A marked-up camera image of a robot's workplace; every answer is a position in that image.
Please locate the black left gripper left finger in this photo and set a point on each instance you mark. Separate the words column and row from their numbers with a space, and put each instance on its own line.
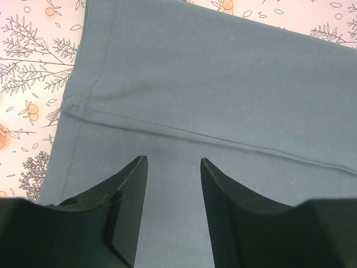
column 96, row 228

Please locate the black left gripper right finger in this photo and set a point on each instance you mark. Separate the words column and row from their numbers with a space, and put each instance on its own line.
column 249, row 230

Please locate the blue-grey t-shirt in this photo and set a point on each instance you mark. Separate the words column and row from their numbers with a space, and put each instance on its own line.
column 176, row 82

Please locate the floral patterned table mat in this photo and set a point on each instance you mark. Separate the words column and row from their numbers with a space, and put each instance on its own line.
column 39, row 45

